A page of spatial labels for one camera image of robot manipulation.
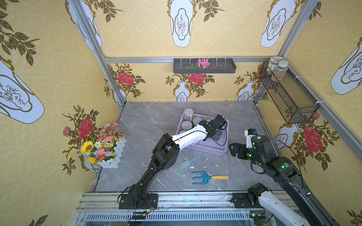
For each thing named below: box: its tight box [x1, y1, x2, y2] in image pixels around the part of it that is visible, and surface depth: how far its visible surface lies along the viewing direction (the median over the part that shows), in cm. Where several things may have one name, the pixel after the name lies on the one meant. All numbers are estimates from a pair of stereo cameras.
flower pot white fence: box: [80, 122, 127, 174], surface depth 80 cm
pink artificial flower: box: [195, 57, 211, 69], surface depth 90 cm
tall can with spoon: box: [183, 108, 194, 122], surface depth 99 cm
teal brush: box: [179, 154, 203, 170], surface depth 88 cm
